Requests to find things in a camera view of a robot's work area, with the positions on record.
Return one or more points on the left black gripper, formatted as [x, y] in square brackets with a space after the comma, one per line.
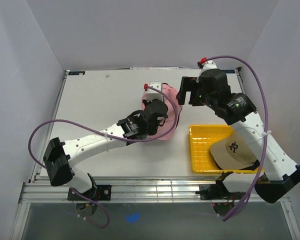
[145, 102]

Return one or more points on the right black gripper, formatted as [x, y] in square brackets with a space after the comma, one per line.
[189, 84]

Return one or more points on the pink baseball cap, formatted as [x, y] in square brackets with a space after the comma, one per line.
[167, 130]

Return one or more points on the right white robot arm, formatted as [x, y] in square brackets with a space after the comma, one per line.
[281, 173]

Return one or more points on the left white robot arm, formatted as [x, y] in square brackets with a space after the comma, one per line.
[61, 157]

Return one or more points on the right blue corner label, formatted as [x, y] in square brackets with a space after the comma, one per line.
[228, 71]

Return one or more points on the blue corner label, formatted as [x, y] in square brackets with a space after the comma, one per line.
[76, 73]
[228, 71]

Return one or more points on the yellow plastic tray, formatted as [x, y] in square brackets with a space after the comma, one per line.
[201, 137]

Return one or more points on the beige baseball cap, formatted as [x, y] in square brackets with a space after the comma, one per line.
[232, 153]

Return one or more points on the left blue corner label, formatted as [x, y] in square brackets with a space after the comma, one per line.
[76, 73]

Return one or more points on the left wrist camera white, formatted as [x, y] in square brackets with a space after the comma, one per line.
[154, 92]

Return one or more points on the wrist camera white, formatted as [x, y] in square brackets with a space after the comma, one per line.
[154, 92]
[204, 64]

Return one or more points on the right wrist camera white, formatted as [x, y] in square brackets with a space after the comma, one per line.
[204, 64]

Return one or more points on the aluminium frame rail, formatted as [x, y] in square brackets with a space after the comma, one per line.
[124, 190]

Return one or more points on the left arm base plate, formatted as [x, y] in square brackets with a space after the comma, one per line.
[100, 193]

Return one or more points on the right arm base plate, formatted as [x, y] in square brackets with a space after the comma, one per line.
[216, 192]

